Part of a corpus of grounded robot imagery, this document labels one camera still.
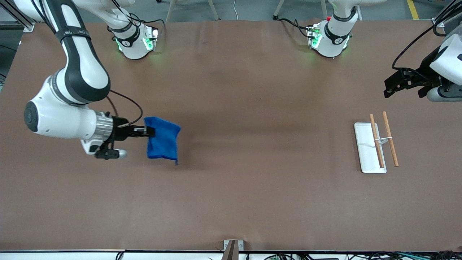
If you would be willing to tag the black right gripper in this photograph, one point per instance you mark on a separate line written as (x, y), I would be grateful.
(121, 131)

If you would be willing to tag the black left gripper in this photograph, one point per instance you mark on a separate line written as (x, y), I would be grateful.
(425, 73)

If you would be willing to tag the blue microfibre towel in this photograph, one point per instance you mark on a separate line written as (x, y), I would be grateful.
(162, 139)

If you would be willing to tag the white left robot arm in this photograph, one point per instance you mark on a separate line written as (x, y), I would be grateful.
(334, 34)

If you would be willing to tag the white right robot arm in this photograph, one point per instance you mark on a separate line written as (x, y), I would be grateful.
(72, 72)

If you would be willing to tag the white towel rack wooden bars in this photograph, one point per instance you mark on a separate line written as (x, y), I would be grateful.
(368, 148)

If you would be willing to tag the white metal stand leg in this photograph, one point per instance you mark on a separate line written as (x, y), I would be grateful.
(213, 9)
(278, 9)
(323, 7)
(170, 9)

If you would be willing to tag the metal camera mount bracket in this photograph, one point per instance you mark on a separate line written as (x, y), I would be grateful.
(233, 250)

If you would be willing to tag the aluminium frame profile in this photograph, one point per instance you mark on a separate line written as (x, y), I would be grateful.
(27, 26)

